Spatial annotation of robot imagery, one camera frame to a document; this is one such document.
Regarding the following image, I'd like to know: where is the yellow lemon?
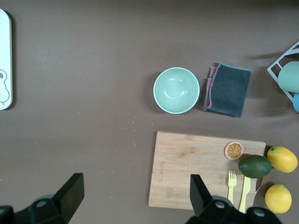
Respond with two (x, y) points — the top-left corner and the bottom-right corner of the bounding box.
(264, 183), (292, 214)
(267, 146), (299, 174)

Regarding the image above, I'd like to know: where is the yellow plastic fork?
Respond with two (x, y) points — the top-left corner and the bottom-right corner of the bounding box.
(227, 169), (238, 203)

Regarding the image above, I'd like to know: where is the green avocado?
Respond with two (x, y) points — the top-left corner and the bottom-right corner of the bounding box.
(238, 154), (273, 179)

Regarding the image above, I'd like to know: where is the white wire cup rack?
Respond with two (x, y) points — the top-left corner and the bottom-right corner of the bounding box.
(267, 41), (299, 105)

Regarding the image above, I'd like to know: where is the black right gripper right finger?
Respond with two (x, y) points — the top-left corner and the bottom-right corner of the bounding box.
(189, 174), (234, 224)

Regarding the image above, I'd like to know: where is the yellow plastic knife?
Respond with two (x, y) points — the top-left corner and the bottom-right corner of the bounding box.
(238, 176), (252, 214)

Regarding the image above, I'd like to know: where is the pale green bowl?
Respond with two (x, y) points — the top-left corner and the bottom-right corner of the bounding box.
(153, 67), (201, 115)

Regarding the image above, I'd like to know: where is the dark grey folded cloth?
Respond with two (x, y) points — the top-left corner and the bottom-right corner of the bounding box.
(203, 61), (252, 119)

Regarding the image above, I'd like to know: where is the pale green cup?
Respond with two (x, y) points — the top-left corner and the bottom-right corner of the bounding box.
(278, 61), (299, 93)

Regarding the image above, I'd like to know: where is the blue cup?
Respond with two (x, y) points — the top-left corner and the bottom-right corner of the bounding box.
(292, 92), (299, 113)

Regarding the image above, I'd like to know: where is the cream bear print tray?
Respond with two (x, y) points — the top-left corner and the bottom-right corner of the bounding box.
(0, 8), (14, 111)

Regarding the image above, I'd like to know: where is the orange slice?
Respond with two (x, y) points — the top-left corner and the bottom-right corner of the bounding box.
(224, 140), (245, 161)

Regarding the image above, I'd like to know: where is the wooden cutting board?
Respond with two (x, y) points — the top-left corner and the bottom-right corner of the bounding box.
(148, 131), (266, 210)

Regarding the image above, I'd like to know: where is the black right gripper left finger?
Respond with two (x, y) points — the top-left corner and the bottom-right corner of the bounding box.
(28, 172), (85, 224)

